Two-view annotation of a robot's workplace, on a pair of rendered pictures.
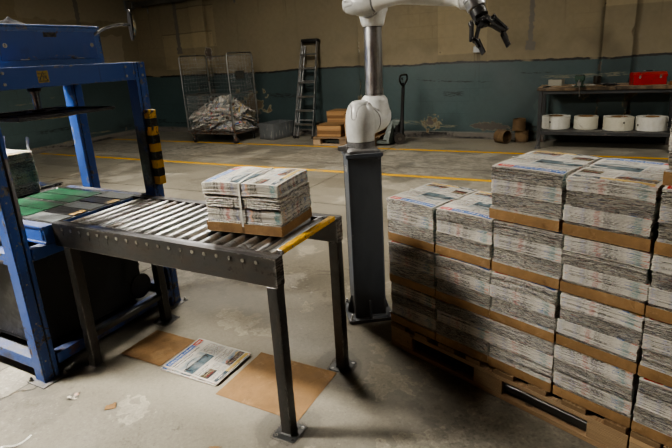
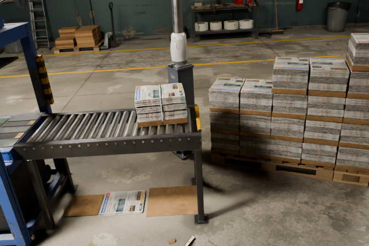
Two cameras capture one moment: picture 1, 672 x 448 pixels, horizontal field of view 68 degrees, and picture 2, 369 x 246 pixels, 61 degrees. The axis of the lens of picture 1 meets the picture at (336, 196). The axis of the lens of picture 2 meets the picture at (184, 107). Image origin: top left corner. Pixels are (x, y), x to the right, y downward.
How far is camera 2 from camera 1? 1.29 m
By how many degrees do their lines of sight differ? 28
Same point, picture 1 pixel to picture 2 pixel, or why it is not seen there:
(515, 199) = (285, 83)
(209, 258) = (156, 143)
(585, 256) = (318, 103)
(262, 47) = not seen: outside the picture
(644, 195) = (344, 75)
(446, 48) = not seen: outside the picture
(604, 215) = (327, 85)
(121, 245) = (83, 149)
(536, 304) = (295, 127)
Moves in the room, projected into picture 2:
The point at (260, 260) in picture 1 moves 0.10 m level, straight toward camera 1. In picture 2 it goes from (191, 137) to (201, 142)
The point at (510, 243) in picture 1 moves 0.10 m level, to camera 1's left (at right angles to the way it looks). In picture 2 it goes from (281, 102) to (273, 105)
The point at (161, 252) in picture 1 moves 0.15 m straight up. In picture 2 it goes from (118, 146) to (115, 128)
